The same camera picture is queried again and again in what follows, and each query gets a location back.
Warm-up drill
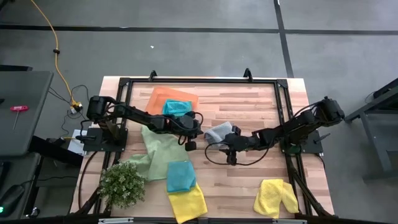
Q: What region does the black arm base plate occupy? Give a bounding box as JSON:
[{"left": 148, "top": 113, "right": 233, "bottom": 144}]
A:
[
  {"left": 278, "top": 129, "right": 324, "bottom": 155},
  {"left": 82, "top": 127, "right": 129, "bottom": 152}
]

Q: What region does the light green microfiber towel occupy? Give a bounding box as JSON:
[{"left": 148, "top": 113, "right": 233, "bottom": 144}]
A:
[{"left": 126, "top": 124, "right": 190, "bottom": 182}]

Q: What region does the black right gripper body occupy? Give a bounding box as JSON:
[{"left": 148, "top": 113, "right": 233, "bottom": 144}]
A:
[{"left": 231, "top": 126, "right": 261, "bottom": 152}]

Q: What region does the blue microfiber towel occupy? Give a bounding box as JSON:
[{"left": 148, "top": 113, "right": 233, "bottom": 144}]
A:
[
  {"left": 162, "top": 99, "right": 193, "bottom": 116},
  {"left": 166, "top": 160, "right": 197, "bottom": 193}
]

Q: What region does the yellow floor cable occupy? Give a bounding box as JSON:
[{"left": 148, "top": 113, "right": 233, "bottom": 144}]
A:
[{"left": 30, "top": 0, "right": 84, "bottom": 114}]

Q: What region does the black side table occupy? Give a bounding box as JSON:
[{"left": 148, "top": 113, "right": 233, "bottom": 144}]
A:
[{"left": 343, "top": 77, "right": 398, "bottom": 182}]

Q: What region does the red T-handle tool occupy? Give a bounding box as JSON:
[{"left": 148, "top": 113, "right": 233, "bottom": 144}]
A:
[{"left": 9, "top": 105, "right": 29, "bottom": 131}]

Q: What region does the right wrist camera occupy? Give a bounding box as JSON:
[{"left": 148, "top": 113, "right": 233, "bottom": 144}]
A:
[{"left": 226, "top": 149, "right": 239, "bottom": 166}]

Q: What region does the yellow microfiber towel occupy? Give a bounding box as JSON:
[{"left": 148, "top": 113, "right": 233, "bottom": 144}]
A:
[
  {"left": 253, "top": 179, "right": 299, "bottom": 219},
  {"left": 167, "top": 182, "right": 208, "bottom": 224}
]

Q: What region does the black computer mouse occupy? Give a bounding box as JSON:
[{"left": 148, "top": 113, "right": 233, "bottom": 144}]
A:
[{"left": 0, "top": 184, "right": 25, "bottom": 217}]

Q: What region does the grey microfiber towel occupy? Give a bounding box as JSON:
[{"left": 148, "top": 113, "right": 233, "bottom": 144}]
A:
[{"left": 204, "top": 121, "right": 234, "bottom": 147}]

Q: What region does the orange plastic tray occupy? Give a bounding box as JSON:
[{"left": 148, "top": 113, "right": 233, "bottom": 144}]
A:
[{"left": 145, "top": 86, "right": 199, "bottom": 116}]

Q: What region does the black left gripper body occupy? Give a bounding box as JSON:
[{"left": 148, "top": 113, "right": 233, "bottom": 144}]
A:
[{"left": 170, "top": 112, "right": 203, "bottom": 140}]

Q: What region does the black right camera cable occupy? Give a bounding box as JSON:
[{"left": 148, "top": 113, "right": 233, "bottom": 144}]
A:
[{"left": 204, "top": 141, "right": 270, "bottom": 166}]

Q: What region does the grey desk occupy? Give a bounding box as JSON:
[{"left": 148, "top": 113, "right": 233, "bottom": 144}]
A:
[{"left": 0, "top": 70, "right": 54, "bottom": 156}]

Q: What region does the white paper sheet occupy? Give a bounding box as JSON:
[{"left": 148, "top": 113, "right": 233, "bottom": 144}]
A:
[{"left": 67, "top": 129, "right": 88, "bottom": 156}]

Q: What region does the dark low desk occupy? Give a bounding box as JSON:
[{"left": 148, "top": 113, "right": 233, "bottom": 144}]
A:
[{"left": 0, "top": 136, "right": 85, "bottom": 218}]

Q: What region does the small green potted plant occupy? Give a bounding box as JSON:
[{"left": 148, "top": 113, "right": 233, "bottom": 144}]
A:
[{"left": 98, "top": 161, "right": 147, "bottom": 210}]

